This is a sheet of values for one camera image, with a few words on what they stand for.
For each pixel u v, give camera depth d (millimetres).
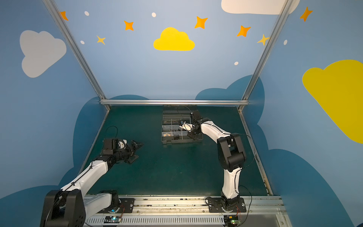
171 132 1013
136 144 780
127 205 741
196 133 847
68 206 859
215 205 745
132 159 821
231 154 523
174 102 1665
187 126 881
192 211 737
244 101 1160
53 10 697
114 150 689
